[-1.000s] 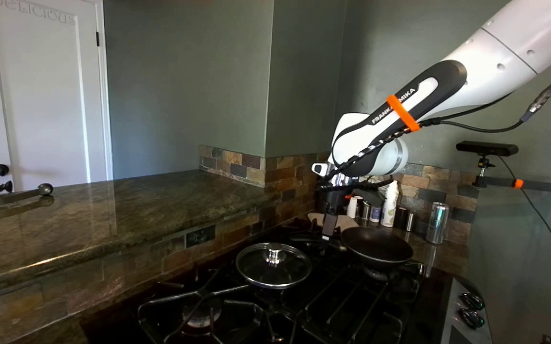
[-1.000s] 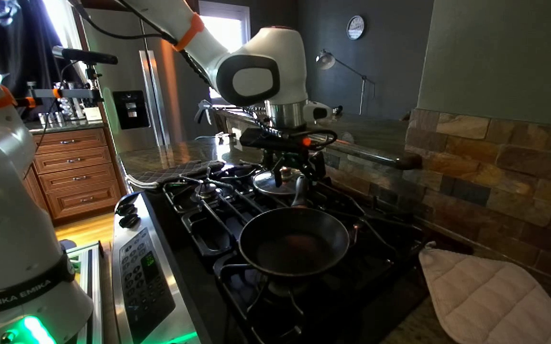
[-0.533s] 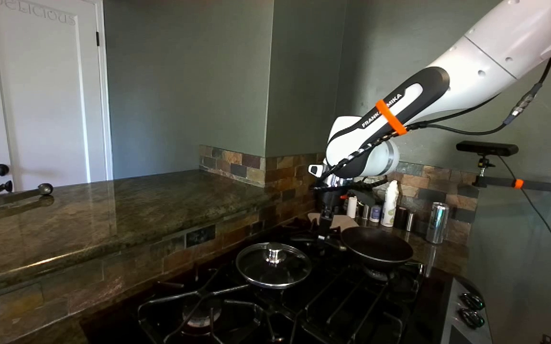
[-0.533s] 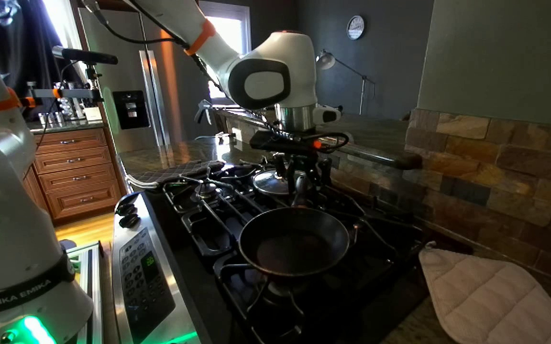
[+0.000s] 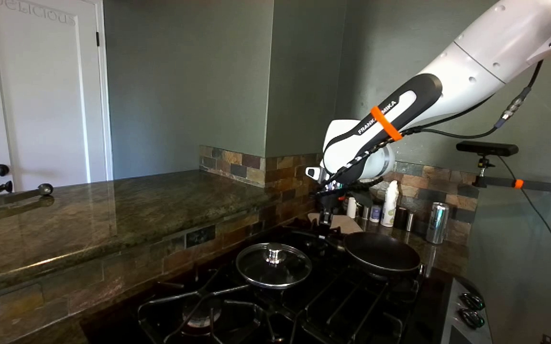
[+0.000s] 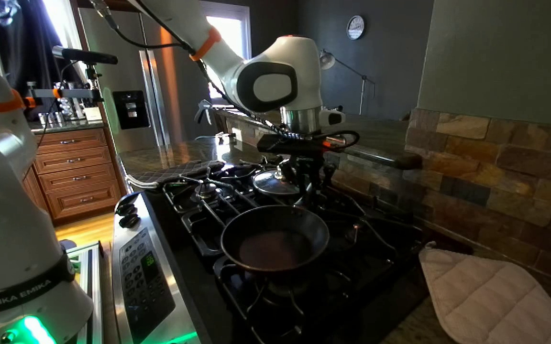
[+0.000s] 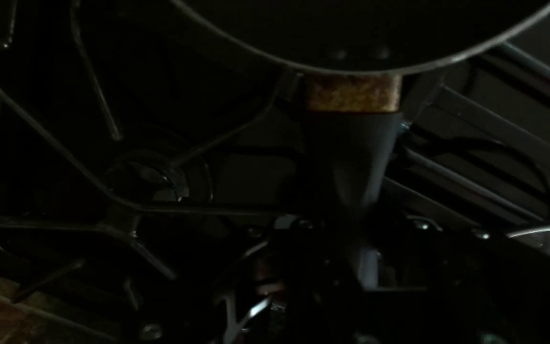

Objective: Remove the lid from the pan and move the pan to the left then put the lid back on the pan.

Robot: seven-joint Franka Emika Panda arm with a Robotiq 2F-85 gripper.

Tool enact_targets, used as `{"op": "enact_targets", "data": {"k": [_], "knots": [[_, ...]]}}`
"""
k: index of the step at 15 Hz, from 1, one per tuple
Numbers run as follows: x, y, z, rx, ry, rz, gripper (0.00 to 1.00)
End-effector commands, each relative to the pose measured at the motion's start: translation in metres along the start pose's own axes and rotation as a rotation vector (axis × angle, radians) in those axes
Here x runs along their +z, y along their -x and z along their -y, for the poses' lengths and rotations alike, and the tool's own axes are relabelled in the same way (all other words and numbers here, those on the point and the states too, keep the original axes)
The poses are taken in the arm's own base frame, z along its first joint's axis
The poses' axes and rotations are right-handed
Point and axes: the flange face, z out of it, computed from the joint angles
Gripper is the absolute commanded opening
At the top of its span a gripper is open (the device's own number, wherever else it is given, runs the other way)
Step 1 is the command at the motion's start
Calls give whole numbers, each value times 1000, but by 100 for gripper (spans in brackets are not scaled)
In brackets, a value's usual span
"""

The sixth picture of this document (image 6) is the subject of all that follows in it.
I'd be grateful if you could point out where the aluminium stand frame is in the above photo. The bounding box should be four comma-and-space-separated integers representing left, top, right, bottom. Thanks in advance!
58, 237, 110, 344

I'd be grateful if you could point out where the wooden drawer cabinet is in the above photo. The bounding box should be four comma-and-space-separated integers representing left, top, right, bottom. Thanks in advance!
24, 124, 129, 225

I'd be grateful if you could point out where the beige quilted oven mitt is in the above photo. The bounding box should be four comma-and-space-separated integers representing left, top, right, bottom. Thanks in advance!
418, 242, 551, 344

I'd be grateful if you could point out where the wall power outlet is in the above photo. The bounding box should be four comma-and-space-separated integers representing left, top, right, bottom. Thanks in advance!
230, 126, 247, 152

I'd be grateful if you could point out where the black stove knob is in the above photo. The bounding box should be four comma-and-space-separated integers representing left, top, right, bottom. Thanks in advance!
113, 189, 142, 215
119, 212, 142, 231

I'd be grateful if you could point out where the stainless steel refrigerator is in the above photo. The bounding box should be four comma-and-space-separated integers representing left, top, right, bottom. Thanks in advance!
77, 5, 196, 170

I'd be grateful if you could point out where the dark nonstick frying pan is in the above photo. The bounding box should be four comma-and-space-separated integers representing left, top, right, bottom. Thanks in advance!
219, 187, 333, 277

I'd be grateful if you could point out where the chrome desk lamp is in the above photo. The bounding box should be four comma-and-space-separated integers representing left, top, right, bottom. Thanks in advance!
316, 47, 377, 116

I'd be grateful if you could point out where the round wall clock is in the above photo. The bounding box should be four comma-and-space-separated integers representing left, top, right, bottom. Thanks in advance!
345, 13, 368, 42

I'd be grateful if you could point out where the bright window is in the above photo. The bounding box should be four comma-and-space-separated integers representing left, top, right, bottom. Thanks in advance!
200, 1, 253, 103

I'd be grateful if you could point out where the curved chrome faucet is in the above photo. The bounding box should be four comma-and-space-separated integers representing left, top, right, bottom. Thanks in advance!
194, 99, 219, 128

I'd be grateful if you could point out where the black stereo camera bar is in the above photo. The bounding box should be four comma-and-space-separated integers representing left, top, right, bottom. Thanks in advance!
50, 43, 121, 66

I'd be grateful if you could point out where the black gas stove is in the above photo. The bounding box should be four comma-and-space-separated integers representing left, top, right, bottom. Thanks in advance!
110, 154, 475, 344

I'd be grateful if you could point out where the grey camera mount arm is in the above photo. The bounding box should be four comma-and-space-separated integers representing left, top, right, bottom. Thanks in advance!
24, 63, 102, 129

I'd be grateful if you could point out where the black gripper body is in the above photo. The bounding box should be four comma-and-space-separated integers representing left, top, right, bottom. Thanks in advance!
280, 151, 326, 183

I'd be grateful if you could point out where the glass pot lid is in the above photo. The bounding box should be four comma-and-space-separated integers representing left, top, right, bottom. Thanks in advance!
251, 166, 305, 198

